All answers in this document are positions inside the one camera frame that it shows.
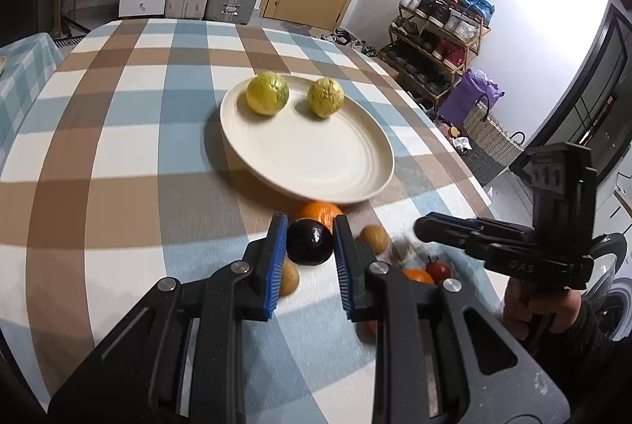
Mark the grey doormat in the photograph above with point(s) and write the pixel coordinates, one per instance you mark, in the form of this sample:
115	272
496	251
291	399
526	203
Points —
301	29

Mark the rough yellow-green fruit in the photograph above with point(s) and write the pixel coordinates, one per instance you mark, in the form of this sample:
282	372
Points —
325	97

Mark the person's right forearm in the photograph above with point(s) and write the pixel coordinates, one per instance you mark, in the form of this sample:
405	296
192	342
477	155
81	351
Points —
587	345

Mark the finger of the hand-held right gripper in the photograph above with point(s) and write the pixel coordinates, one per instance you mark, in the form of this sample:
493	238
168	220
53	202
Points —
459	220
434	232

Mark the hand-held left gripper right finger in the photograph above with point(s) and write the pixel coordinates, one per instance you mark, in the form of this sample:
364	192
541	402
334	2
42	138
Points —
343	266

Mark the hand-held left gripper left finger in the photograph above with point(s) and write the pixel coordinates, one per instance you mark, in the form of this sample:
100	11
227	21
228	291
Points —
276	266

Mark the scattered loose shoes pile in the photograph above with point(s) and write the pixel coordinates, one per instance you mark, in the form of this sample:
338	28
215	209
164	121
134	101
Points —
350	43

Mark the wooden shoe rack with shoes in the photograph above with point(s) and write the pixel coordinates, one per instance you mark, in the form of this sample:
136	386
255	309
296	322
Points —
439	12

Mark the black basket of clutter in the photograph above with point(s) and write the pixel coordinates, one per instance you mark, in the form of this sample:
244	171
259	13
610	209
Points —
456	140

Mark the black floor grille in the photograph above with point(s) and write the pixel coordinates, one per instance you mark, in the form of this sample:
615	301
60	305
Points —
69	41

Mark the orange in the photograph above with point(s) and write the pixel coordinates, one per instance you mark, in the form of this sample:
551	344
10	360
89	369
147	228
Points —
321	212
417	276

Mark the teal checkered tablecloth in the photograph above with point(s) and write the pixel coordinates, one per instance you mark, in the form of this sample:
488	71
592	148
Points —
24	78

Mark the brown kiwi fruit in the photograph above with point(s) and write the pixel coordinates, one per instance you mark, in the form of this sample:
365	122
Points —
374	239
290	278

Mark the white washing machine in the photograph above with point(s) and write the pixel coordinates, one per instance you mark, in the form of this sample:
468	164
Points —
619	266

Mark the purple bag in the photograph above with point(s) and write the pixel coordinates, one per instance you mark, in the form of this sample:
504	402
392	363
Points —
464	101

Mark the woven basket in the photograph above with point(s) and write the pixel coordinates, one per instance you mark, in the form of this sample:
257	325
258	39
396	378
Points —
489	135

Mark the person's right hand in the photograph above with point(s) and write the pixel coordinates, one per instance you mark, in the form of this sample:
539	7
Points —
543	310

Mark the large cream plate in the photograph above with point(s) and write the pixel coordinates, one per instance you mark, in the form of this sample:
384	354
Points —
306	152

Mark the large yellow-green fruit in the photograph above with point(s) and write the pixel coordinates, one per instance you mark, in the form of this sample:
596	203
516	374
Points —
266	94

